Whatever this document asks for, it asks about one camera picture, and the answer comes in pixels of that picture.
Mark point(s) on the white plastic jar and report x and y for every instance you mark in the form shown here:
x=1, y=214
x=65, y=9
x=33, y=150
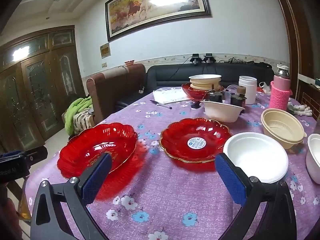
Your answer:
x=250, y=83

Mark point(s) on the white foam bowl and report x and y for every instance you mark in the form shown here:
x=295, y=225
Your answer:
x=257, y=155
x=222, y=112
x=313, y=156

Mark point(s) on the black jar left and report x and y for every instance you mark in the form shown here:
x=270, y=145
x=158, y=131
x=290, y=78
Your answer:
x=214, y=96

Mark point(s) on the framed horse painting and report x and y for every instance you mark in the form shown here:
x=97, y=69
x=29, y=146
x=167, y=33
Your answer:
x=126, y=16

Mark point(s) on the stack of beige bowls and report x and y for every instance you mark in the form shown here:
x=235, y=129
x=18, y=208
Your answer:
x=205, y=81

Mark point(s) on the purple floral tablecloth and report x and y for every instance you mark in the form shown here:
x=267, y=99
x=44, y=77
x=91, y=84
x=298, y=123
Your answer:
x=159, y=200

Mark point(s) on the green cloth pile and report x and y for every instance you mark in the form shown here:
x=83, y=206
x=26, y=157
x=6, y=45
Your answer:
x=76, y=116

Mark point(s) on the red plate with sticker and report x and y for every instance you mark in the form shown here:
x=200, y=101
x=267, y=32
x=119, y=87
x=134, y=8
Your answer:
x=194, y=141

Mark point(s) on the pink knit sleeve bottle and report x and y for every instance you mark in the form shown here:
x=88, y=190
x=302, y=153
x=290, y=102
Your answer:
x=280, y=88

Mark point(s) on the small black cap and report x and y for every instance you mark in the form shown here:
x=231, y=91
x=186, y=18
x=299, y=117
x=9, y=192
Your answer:
x=196, y=105

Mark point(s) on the white paper sheet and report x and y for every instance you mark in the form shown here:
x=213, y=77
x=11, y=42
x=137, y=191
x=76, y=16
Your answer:
x=170, y=95

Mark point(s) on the brown armchair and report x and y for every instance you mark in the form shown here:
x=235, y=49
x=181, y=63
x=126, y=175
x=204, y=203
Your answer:
x=109, y=87

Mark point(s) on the black jar with cork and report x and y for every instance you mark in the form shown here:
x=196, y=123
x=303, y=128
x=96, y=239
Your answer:
x=239, y=99

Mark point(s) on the beige plastic bowl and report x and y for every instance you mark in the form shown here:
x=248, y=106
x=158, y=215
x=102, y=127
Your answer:
x=282, y=127

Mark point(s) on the red plate with gold text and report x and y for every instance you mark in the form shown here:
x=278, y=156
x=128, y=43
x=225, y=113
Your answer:
x=83, y=150

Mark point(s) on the wooden double door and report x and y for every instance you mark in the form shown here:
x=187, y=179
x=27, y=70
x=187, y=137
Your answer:
x=40, y=78

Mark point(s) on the small wall plaque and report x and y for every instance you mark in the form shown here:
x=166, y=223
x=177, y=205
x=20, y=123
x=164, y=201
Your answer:
x=105, y=50

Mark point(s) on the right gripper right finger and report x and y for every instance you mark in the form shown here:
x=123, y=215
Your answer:
x=278, y=220

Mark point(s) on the black pen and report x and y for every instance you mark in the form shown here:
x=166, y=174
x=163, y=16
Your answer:
x=160, y=104

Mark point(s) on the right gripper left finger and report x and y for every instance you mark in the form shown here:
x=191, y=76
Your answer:
x=48, y=218

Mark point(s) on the white glove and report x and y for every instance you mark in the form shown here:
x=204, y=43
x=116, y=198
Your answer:
x=300, y=110

